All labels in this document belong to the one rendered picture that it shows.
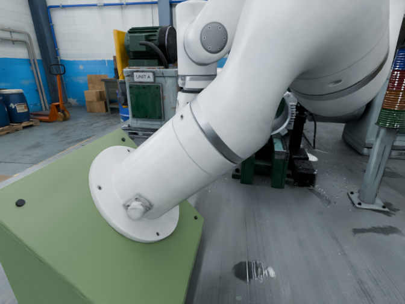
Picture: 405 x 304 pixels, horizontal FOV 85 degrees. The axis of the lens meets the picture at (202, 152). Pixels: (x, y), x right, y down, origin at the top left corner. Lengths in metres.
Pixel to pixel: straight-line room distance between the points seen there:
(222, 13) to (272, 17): 0.18
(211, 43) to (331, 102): 0.20
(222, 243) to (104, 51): 6.94
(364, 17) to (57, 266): 0.39
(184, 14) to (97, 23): 6.91
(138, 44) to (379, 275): 1.20
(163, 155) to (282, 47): 0.20
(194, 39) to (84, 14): 7.20
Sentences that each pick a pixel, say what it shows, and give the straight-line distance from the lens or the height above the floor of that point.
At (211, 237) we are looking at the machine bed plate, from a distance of 0.56.
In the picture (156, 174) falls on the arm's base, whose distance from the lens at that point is 0.33.
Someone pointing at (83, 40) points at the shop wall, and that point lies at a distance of 7.58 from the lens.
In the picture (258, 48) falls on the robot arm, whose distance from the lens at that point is 0.26.
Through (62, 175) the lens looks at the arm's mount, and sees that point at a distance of 0.37.
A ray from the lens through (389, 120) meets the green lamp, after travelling 0.72.
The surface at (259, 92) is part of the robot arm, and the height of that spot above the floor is 1.15.
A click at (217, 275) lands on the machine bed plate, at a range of 0.49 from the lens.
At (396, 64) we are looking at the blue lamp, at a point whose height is 1.18.
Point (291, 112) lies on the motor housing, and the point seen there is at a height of 1.02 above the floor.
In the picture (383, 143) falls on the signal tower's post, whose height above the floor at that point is 0.99.
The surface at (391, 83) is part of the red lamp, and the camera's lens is 0.72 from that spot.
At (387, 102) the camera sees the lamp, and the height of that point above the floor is 1.09.
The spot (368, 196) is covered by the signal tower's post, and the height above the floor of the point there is 0.83.
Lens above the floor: 1.17
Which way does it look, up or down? 21 degrees down
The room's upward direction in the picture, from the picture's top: straight up
